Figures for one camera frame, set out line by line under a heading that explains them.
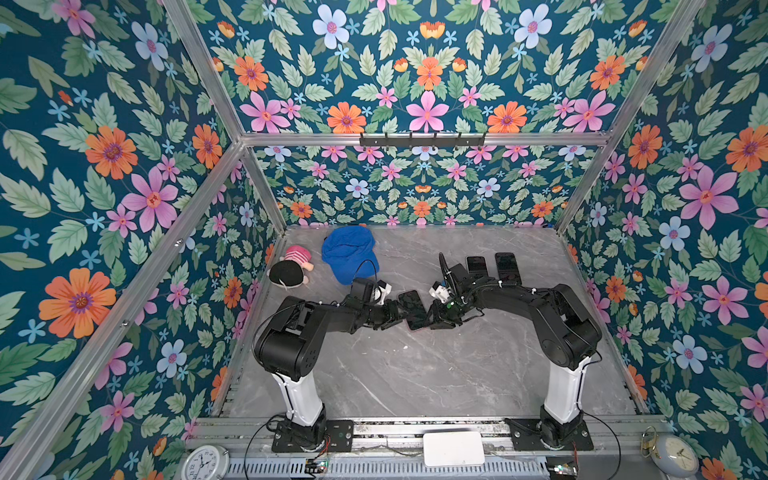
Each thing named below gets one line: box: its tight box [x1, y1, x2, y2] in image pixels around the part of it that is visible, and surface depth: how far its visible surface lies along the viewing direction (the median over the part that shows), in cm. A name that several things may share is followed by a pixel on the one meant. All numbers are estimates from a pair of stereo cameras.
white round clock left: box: [180, 445, 230, 480], surface depth 69 cm
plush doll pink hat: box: [266, 245, 314, 291], surface depth 102 cm
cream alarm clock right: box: [640, 425, 700, 478], surface depth 69 cm
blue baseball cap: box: [322, 226, 380, 285], surface depth 110 cm
